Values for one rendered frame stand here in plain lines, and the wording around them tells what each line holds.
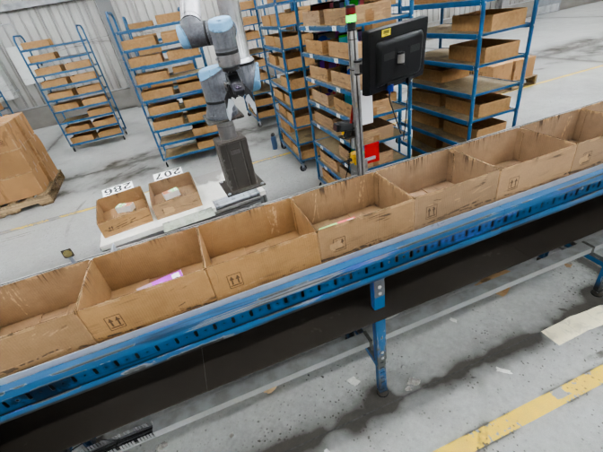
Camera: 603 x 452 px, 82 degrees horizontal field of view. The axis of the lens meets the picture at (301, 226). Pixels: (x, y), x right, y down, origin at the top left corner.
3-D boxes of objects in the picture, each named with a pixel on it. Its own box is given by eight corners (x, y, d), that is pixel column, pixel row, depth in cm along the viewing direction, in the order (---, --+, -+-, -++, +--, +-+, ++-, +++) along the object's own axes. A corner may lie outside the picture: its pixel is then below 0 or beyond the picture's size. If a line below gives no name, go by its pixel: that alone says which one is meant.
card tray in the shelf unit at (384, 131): (336, 133, 293) (335, 121, 287) (367, 124, 299) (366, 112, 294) (359, 146, 260) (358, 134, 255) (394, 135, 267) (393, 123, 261)
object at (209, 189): (240, 166, 268) (240, 162, 266) (266, 194, 222) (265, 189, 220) (105, 209, 240) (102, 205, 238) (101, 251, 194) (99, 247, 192)
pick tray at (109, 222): (146, 197, 238) (140, 185, 233) (153, 221, 208) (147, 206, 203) (102, 212, 229) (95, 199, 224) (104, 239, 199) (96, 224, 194)
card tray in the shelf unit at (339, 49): (328, 56, 261) (327, 40, 255) (364, 47, 267) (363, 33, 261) (352, 60, 228) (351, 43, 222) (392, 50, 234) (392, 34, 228)
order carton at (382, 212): (375, 204, 160) (374, 170, 151) (414, 236, 136) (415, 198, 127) (296, 230, 152) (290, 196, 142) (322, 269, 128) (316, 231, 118)
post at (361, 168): (368, 181, 227) (359, 28, 179) (371, 184, 223) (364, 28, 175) (351, 186, 224) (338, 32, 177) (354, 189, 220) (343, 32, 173)
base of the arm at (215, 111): (205, 115, 213) (199, 98, 207) (234, 107, 218) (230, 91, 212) (210, 123, 198) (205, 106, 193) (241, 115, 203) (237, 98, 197)
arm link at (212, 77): (206, 97, 208) (197, 65, 198) (234, 91, 208) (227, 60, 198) (204, 104, 196) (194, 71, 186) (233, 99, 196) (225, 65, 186)
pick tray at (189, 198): (194, 183, 246) (189, 170, 241) (203, 204, 216) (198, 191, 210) (153, 195, 239) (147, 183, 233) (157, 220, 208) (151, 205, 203)
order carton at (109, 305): (209, 259, 144) (196, 225, 135) (220, 306, 120) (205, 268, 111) (111, 291, 136) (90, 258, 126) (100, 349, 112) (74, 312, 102)
